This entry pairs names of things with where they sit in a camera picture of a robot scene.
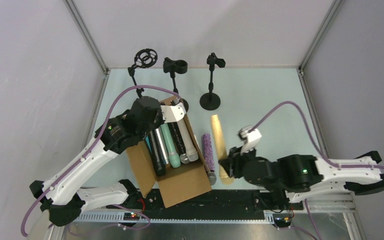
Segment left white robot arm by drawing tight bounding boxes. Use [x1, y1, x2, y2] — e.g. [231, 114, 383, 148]
[29, 96, 163, 227]

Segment aluminium frame post left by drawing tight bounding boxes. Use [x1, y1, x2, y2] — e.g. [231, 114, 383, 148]
[63, 0, 109, 75]

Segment middle round base mic stand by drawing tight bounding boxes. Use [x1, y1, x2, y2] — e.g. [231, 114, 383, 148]
[162, 57, 188, 94]

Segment aluminium frame post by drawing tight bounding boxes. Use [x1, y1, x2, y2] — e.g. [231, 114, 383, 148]
[63, 0, 109, 75]
[298, 0, 345, 76]

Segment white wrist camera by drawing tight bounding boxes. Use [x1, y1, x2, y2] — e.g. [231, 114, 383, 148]
[238, 125, 262, 155]
[160, 102, 187, 123]

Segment aluminium frame post right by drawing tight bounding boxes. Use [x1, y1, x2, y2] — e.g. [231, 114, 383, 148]
[298, 0, 345, 76]

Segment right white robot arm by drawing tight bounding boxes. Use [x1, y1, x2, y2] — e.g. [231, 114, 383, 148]
[218, 147, 384, 205]

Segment controller board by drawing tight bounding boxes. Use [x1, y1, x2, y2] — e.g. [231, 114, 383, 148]
[119, 211, 142, 222]
[272, 216, 293, 229]

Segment right controller board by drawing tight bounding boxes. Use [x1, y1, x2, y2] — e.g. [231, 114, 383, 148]
[272, 216, 293, 229]

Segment silver microphone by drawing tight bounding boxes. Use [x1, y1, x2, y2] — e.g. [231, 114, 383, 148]
[155, 128, 169, 165]

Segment purple glitter microphone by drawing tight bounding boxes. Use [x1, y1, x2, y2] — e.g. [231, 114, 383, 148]
[201, 133, 217, 186]

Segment blue microphone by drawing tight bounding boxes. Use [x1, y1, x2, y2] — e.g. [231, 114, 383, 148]
[145, 136, 152, 153]

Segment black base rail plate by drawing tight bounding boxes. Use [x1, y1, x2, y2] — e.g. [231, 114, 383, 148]
[121, 189, 304, 221]

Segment tripod shock mount stand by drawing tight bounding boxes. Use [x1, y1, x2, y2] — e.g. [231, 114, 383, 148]
[127, 48, 158, 86]

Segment right round base mic stand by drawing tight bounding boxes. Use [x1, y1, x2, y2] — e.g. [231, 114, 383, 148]
[199, 52, 226, 111]

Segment white microphone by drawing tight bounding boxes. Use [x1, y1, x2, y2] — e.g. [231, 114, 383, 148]
[177, 119, 199, 162]

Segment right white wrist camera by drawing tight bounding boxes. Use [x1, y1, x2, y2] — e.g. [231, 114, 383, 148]
[238, 125, 262, 155]

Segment left controller board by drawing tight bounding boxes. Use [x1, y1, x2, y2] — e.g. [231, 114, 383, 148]
[119, 211, 142, 222]

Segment gold microphone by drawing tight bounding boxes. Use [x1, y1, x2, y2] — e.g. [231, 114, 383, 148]
[210, 114, 234, 185]

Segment brown cardboard box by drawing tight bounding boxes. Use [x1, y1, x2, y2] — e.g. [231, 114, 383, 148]
[126, 96, 213, 209]

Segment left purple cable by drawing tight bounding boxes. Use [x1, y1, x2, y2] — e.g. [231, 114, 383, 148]
[20, 85, 182, 239]

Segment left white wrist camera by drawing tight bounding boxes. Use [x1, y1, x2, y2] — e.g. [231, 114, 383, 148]
[160, 102, 187, 123]

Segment mint green microphone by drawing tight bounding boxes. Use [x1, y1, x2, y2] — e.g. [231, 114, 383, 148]
[161, 123, 181, 168]

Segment round base mic stand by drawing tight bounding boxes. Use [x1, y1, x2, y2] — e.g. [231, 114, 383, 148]
[162, 57, 188, 94]
[199, 52, 226, 111]

